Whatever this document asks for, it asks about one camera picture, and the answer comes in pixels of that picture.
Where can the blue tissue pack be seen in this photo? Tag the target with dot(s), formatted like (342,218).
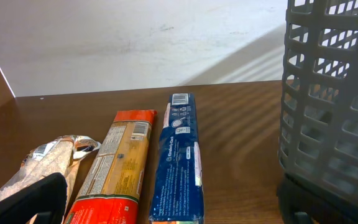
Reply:
(178,191)

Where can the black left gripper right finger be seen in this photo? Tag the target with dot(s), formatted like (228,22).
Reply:
(301,201)

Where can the orange pasta packet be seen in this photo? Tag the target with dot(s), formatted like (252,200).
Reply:
(111,191)

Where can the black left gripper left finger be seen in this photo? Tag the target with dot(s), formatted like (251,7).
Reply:
(44,200)

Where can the grey plastic basket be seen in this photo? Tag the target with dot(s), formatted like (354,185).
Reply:
(319,114)

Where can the brown bread bag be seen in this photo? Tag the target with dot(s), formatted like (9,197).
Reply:
(62,155)

